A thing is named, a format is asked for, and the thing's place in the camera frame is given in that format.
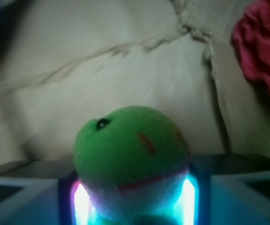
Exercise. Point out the light-up gripper left finger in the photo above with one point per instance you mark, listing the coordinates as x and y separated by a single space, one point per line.
38 192

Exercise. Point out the green plush frog toy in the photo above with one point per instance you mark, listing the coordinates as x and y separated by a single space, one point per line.
132 163

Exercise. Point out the light-up gripper right finger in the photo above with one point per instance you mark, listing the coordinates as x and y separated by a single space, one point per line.
227 189

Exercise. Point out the brown paper bag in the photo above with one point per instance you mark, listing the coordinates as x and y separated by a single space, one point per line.
64 62

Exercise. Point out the red fabric flower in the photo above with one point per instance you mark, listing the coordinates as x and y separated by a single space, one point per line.
251 40

